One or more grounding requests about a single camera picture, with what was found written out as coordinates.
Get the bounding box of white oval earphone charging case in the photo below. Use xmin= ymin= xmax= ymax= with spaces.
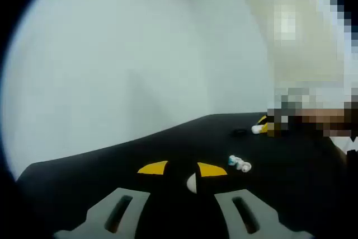
xmin=186 ymin=173 xmax=198 ymax=194

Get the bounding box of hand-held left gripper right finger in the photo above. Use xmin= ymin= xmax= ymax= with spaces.
xmin=194 ymin=161 xmax=315 ymax=239

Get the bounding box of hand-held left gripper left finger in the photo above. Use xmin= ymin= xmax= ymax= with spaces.
xmin=52 ymin=160 xmax=182 ymax=239

